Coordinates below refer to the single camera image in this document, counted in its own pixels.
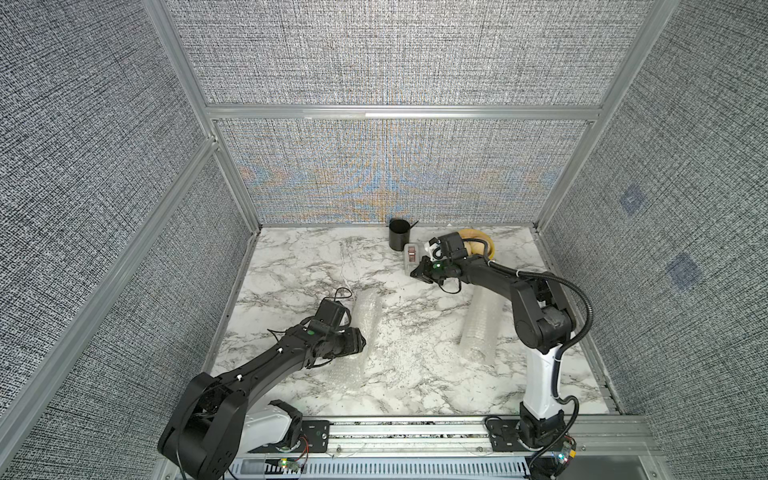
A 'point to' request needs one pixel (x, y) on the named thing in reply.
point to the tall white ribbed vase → (480, 329)
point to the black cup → (399, 233)
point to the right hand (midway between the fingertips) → (409, 265)
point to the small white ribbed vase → (351, 371)
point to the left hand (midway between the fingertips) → (361, 342)
